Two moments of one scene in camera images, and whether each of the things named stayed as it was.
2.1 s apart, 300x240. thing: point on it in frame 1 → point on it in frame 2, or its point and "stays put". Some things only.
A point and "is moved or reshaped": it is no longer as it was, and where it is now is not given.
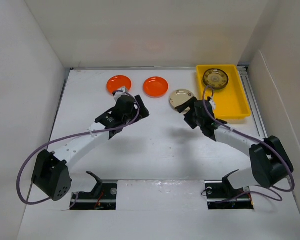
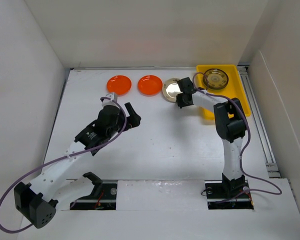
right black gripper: (188, 118) → (180, 101)
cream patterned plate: (178, 97) is moved or reshaped
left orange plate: (115, 82) stays put
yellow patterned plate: (216, 78) stays put
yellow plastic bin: (230, 101) stays put
